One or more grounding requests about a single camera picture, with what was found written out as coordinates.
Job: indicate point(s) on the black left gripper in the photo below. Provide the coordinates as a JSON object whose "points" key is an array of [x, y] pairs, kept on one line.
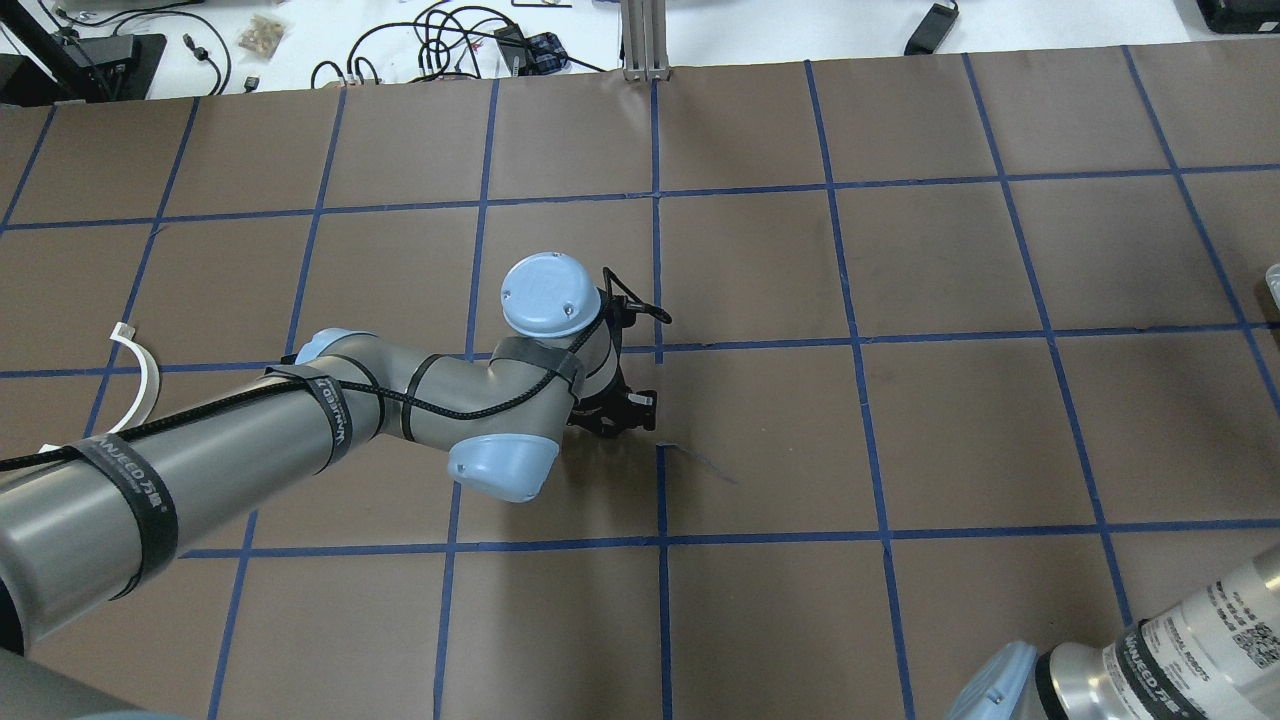
{"points": [[603, 412]]}

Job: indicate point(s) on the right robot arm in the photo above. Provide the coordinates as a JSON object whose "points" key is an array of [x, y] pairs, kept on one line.
{"points": [[1211, 656]]}

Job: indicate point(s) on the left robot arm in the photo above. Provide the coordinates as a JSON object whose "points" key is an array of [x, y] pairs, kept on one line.
{"points": [[88, 523]]}

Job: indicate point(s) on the black power adapter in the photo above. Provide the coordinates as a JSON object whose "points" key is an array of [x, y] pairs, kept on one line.
{"points": [[933, 29]]}

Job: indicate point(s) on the aluminium frame post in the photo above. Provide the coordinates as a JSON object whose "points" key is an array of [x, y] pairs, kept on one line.
{"points": [[644, 55]]}

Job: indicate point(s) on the white curved plastic bracket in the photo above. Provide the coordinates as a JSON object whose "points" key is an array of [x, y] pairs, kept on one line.
{"points": [[149, 383]]}

